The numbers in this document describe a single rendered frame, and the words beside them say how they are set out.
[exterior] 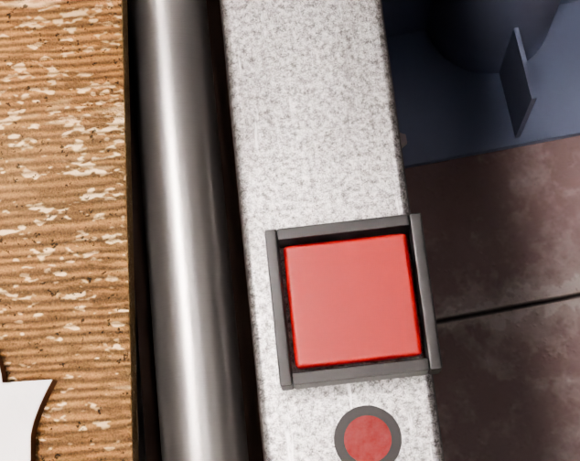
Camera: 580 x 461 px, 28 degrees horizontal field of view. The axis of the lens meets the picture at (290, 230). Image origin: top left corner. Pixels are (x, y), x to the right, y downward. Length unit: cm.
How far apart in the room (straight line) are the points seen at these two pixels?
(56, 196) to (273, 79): 13
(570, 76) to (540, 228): 21
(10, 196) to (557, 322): 104
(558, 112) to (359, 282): 105
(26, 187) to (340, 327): 17
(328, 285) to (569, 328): 99
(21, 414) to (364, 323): 16
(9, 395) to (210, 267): 11
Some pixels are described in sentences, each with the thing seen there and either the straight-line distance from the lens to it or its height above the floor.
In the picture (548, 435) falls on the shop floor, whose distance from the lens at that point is 149.
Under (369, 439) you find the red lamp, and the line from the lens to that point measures 55.
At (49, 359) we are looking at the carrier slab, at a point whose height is 94.
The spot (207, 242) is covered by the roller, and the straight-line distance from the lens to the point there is 57.
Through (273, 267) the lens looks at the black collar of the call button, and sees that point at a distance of 55.
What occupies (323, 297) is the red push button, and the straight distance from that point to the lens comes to 55.
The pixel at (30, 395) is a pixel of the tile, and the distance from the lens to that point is 54.
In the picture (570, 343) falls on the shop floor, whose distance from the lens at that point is 151.
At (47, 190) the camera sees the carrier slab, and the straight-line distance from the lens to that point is 57.
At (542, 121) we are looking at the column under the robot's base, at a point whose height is 1.
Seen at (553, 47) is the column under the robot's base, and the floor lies 1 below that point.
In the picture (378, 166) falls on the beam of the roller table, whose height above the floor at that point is 91.
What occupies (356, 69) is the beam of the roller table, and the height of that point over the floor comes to 91.
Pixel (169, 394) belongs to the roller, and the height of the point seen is 92.
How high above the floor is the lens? 146
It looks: 75 degrees down
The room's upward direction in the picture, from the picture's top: 10 degrees counter-clockwise
